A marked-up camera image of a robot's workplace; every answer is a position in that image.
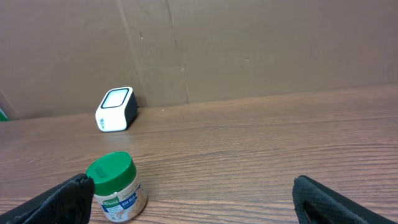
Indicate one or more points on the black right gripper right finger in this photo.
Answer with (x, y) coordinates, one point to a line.
(316, 203)

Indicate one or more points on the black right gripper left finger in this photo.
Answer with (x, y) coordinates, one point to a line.
(68, 202)

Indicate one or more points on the green lid seasoning jar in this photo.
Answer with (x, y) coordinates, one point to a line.
(118, 187)

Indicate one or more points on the white barcode scanner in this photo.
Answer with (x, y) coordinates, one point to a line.
(117, 110)

